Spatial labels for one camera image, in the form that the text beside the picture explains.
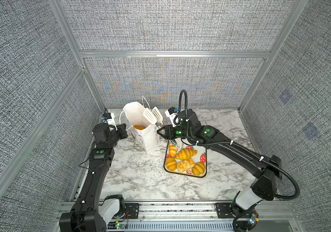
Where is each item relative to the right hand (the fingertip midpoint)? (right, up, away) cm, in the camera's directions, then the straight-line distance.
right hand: (159, 130), depth 73 cm
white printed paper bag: (-8, -2, +6) cm, 10 cm away
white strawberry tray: (+26, -18, +20) cm, 37 cm away
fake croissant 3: (+22, -23, +11) cm, 34 cm away
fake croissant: (+16, -16, +17) cm, 28 cm away
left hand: (-18, +3, +5) cm, 19 cm away
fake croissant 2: (+6, -21, +13) cm, 25 cm away
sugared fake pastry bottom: (+15, -21, +13) cm, 29 cm away
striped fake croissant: (+8, -14, +20) cm, 25 cm away
